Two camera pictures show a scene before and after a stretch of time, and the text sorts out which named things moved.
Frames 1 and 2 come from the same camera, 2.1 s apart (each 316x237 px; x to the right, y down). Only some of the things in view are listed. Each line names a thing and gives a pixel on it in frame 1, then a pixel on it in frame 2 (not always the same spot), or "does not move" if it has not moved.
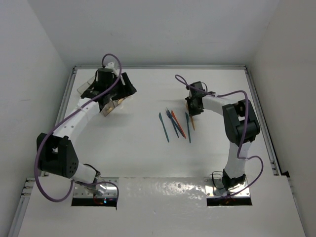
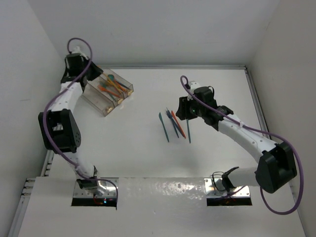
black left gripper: (127, 90) -> (98, 71)
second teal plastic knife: (188, 127) does not move
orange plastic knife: (175, 118) does not move
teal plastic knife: (160, 116) does not move
